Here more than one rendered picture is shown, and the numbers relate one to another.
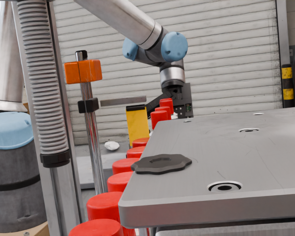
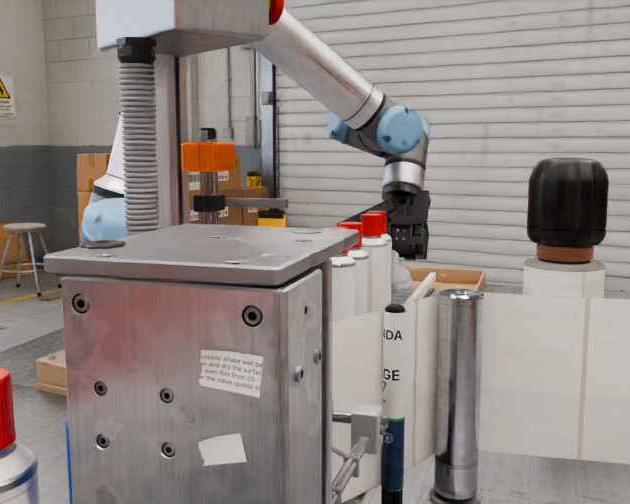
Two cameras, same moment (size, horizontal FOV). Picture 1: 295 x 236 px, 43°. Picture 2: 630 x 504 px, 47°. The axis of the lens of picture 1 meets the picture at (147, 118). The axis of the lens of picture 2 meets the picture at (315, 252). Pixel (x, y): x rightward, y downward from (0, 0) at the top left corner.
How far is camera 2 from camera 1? 0.25 m
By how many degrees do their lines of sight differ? 10
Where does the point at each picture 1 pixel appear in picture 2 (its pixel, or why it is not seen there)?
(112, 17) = (303, 74)
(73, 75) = (191, 159)
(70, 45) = (300, 95)
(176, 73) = (408, 173)
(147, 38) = (356, 111)
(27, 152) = not seen: hidden behind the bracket
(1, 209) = not seen: hidden behind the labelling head
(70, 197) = not seen: hidden behind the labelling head
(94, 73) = (218, 160)
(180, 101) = (405, 218)
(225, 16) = (596, 73)
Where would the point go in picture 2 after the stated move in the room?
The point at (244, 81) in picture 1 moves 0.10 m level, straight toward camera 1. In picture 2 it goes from (614, 203) to (613, 204)
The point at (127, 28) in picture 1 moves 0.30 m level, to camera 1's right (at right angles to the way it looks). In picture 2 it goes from (325, 94) to (526, 91)
